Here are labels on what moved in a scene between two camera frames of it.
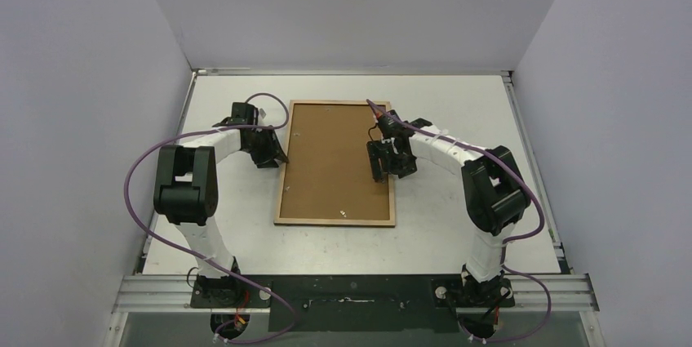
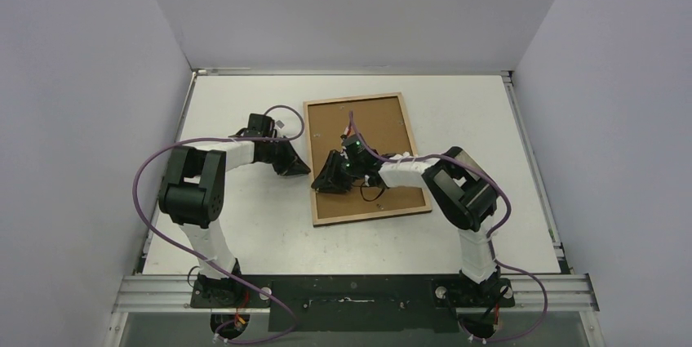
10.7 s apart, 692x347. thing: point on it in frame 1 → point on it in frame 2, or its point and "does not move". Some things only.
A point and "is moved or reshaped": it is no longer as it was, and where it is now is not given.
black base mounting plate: [354, 303] does not move
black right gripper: [390, 153] → [342, 170]
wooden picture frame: [326, 177] is moved or reshaped
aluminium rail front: [174, 294] does not move
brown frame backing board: [328, 172] is moved or reshaped
